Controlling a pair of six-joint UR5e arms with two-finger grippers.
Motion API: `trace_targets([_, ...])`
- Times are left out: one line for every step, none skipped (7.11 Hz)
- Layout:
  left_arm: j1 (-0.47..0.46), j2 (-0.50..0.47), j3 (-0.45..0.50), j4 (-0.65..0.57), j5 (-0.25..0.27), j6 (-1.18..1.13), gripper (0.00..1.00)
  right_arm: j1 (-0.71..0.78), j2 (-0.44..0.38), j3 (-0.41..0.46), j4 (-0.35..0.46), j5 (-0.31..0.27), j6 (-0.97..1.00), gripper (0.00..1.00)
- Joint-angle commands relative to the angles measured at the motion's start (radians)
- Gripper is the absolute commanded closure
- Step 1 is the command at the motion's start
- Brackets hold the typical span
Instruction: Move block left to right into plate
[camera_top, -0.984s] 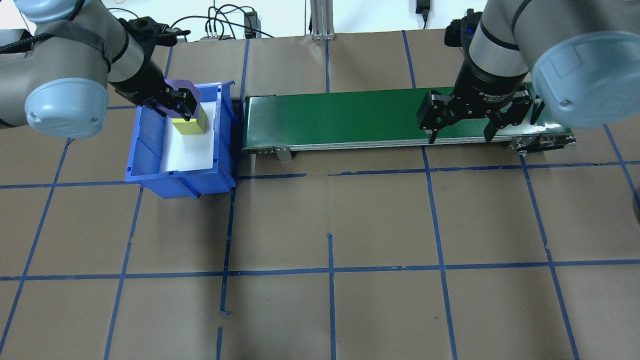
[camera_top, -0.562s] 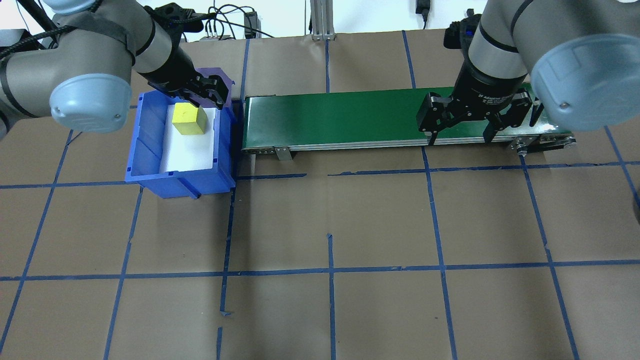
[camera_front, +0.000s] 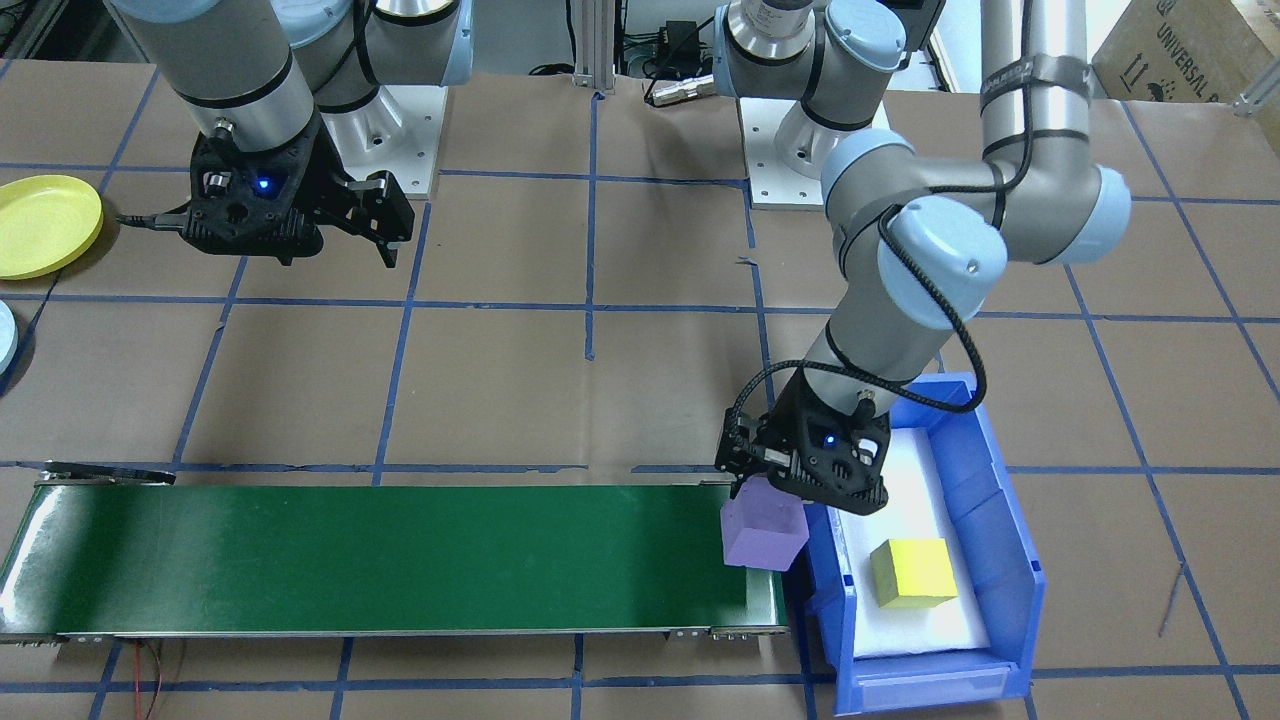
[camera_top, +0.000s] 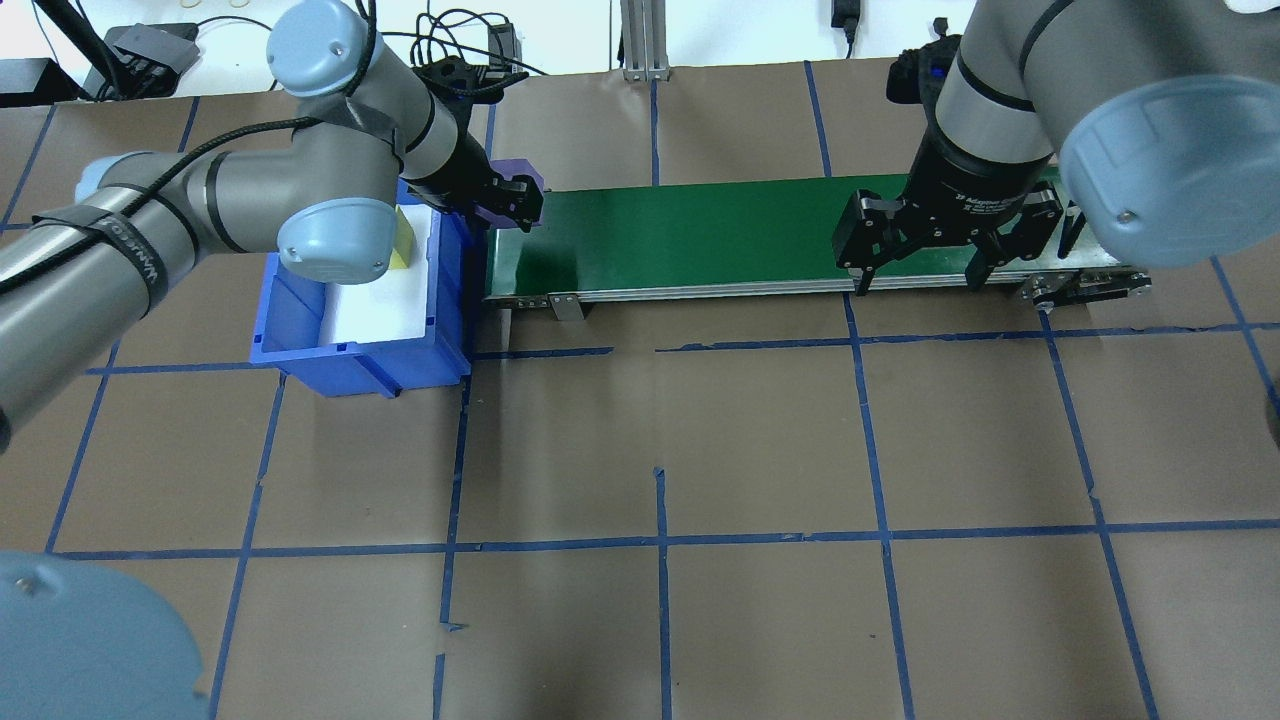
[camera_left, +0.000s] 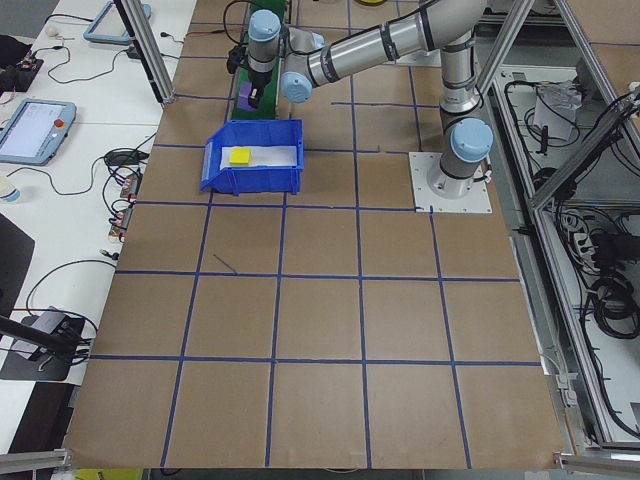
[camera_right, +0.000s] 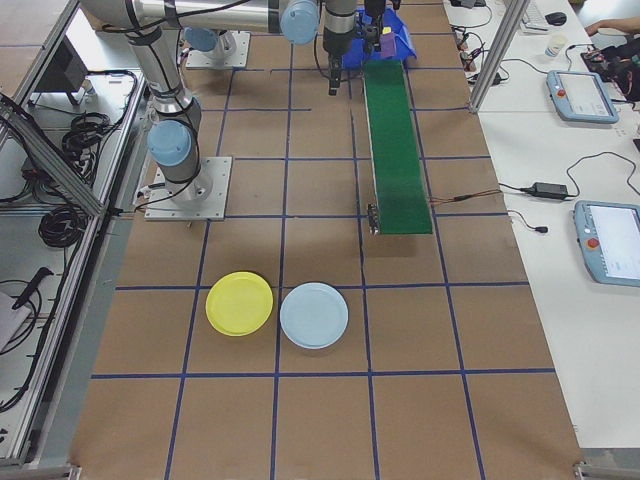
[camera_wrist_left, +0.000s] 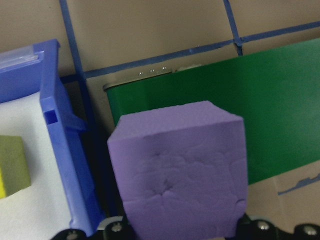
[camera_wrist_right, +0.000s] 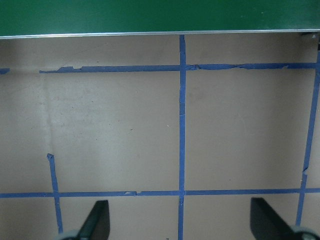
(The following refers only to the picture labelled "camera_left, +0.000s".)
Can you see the purple foam block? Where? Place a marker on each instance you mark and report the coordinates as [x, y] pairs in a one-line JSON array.
[[243, 100]]

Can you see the yellow foam block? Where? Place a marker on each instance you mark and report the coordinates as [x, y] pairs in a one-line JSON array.
[[240, 156]]

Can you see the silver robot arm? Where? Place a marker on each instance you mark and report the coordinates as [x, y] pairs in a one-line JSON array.
[[375, 45]]

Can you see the yellow plate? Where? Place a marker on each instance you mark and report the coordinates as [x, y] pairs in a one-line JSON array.
[[370, 2]]

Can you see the green conveyor belt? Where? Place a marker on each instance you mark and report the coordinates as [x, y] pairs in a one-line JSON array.
[[270, 100]]

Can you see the blue plastic storage bin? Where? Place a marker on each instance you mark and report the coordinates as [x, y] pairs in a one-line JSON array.
[[260, 180]]

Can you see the small circuit board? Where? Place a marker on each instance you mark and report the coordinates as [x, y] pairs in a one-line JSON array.
[[121, 223], [131, 186]]

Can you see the light blue teach pendant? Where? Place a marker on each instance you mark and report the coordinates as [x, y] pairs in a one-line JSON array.
[[30, 130], [117, 22]]

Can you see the white ball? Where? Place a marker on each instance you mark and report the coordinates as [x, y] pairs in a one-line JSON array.
[[52, 31]]

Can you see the black electronics device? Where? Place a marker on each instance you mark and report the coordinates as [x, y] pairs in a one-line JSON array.
[[15, 70]]

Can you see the white cup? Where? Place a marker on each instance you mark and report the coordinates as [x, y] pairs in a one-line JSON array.
[[9, 192]]

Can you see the black monitor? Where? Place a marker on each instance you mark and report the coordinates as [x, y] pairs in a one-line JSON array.
[[12, 260]]

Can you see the white paper bag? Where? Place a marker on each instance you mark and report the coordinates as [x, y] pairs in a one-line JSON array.
[[550, 115]]

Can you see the grey adapter box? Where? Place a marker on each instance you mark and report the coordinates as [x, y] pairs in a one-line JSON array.
[[52, 320]]

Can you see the white power strip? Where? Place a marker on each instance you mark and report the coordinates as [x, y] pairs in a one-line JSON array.
[[582, 240]]

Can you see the aluminium profile bar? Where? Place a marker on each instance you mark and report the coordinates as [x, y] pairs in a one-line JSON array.
[[35, 459]]

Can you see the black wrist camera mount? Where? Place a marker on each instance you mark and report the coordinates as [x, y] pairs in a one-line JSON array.
[[236, 60]]

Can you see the aluminium camera stand post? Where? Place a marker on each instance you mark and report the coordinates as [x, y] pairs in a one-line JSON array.
[[150, 60]]

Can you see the white square base plate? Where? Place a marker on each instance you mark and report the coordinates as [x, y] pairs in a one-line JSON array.
[[420, 59], [475, 200]]

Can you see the V-shaped metal bar frame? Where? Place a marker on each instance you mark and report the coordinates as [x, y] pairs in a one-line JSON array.
[[505, 50]]

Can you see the black stand base plate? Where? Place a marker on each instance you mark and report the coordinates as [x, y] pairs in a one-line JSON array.
[[50, 370]]

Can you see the grey metal bracket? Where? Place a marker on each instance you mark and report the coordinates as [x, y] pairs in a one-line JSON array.
[[562, 390]]

